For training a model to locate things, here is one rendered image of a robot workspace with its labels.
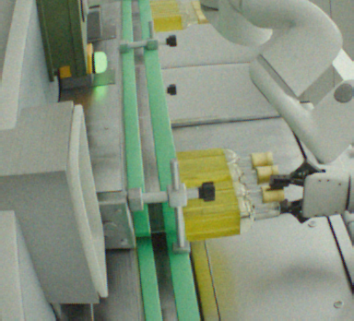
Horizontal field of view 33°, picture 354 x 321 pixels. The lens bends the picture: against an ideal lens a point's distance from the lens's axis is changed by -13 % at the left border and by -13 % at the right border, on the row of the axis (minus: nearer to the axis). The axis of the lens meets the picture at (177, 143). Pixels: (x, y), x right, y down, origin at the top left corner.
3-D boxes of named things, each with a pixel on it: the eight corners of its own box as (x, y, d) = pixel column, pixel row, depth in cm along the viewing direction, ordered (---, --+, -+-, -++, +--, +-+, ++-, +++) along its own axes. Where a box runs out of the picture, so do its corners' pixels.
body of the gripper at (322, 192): (348, 201, 125) (301, 203, 127) (353, 160, 120) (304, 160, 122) (349, 222, 119) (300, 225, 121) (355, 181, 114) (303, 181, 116)
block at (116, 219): (93, 253, 100) (136, 251, 101) (82, 207, 96) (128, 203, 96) (92, 240, 104) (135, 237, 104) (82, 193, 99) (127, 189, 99)
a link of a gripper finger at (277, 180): (302, 178, 122) (269, 177, 123) (303, 163, 120) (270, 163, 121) (301, 187, 119) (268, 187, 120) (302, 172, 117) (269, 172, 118)
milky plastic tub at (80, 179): (51, 304, 82) (109, 304, 82) (8, 174, 70) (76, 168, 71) (52, 234, 96) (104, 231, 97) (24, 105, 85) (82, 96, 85)
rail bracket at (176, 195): (137, 258, 102) (217, 251, 102) (123, 171, 93) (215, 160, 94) (136, 247, 104) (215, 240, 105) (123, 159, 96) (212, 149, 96)
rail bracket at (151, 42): (118, 55, 148) (178, 48, 149) (116, 28, 144) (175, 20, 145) (118, 49, 152) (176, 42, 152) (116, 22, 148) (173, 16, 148)
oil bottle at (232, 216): (135, 248, 115) (255, 233, 116) (132, 224, 112) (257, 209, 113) (134, 230, 120) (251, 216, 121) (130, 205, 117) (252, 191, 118)
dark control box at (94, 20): (69, 43, 154) (101, 38, 155) (67, 16, 150) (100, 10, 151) (71, 32, 161) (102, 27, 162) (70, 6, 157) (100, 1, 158)
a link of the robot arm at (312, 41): (218, 10, 98) (253, 48, 86) (276, -35, 95) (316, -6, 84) (267, 62, 106) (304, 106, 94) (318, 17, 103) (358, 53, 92)
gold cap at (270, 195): (262, 208, 121) (284, 205, 122) (263, 193, 120) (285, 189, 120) (259, 197, 125) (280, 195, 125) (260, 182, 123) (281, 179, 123)
